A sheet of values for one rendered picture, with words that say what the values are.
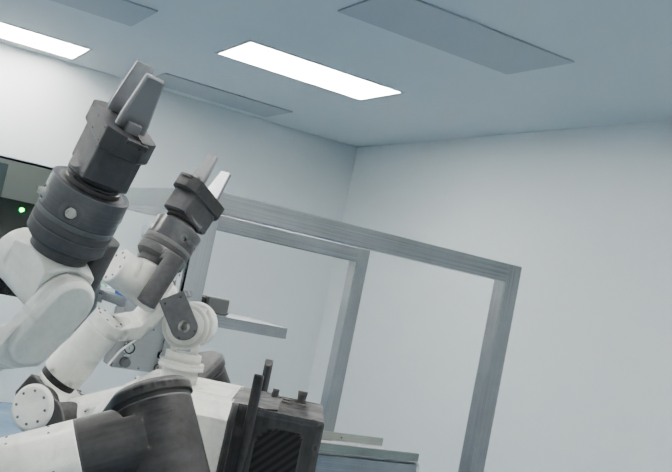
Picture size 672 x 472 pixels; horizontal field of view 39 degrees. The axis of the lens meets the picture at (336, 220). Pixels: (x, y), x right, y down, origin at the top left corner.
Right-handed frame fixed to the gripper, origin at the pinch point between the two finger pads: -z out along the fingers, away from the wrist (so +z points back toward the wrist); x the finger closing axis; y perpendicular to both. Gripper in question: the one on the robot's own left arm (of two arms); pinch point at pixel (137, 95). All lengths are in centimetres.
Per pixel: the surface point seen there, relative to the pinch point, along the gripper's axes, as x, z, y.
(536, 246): 405, 56, 432
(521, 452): 329, 177, 449
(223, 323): 183, 96, 121
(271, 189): 686, 156, 368
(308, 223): 137, 39, 105
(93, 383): 611, 361, 269
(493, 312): 135, 43, 182
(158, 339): 180, 107, 100
